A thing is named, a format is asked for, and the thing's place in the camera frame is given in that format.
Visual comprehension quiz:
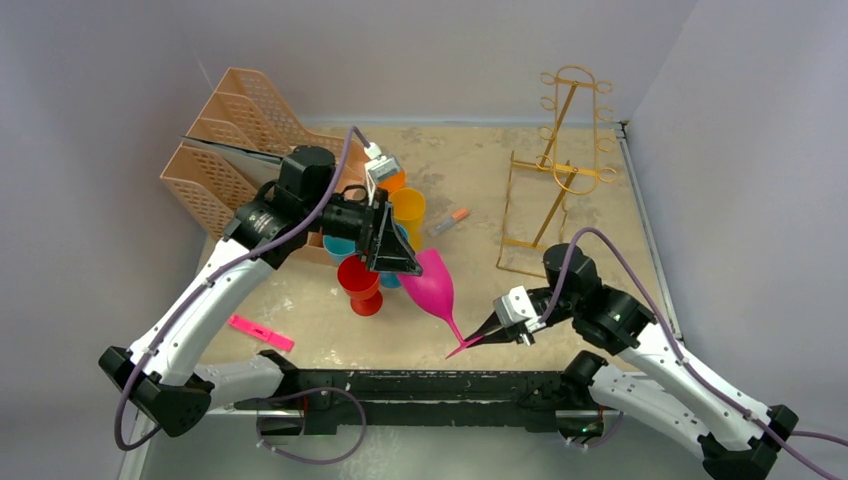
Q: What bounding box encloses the gold wire glass rack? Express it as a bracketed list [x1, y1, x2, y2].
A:
[495, 64, 618, 278]

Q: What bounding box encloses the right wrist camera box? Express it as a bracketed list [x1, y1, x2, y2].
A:
[493, 286, 544, 346]

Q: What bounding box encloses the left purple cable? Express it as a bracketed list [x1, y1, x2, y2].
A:
[113, 125, 372, 453]

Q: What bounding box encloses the orange wine glass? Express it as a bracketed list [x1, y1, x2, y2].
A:
[378, 170, 407, 194]

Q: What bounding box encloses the orange plastic file organizer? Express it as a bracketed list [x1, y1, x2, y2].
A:
[160, 67, 344, 246]

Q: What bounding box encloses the pink plastic clip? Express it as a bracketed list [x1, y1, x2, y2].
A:
[227, 315, 295, 353]

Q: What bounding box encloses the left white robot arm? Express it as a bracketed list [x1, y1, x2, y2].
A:
[98, 146, 423, 437]

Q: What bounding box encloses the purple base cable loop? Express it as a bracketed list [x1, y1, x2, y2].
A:
[255, 387, 368, 465]

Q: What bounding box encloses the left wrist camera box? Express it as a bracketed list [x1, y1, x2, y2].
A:
[364, 142, 403, 204]

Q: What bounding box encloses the blue wine glass front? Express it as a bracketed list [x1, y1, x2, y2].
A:
[322, 235, 356, 264]

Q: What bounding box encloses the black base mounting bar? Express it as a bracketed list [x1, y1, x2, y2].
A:
[235, 369, 615, 437]

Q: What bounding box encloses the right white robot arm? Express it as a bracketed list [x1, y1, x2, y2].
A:
[466, 243, 798, 479]

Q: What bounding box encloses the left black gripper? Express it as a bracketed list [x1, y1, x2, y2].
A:
[304, 187, 422, 273]

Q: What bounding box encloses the grey folder in organizer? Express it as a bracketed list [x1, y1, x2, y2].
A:
[181, 135, 283, 166]

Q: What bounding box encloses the yellow wine glass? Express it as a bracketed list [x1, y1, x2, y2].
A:
[389, 187, 426, 252]

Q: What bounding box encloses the blue wine glass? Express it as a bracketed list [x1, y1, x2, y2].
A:
[322, 235, 356, 264]
[379, 225, 408, 289]

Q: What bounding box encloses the magenta wine glass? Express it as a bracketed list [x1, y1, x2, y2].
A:
[397, 248, 481, 359]

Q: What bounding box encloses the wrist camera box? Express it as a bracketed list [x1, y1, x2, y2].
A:
[493, 286, 544, 346]
[364, 142, 403, 204]

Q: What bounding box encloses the red wine glass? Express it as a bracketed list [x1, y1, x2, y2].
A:
[336, 256, 383, 316]

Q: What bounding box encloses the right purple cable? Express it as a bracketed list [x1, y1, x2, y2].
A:
[536, 227, 848, 480]

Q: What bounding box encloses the grey orange highlighter marker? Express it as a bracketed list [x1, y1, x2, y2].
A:
[428, 208, 470, 237]

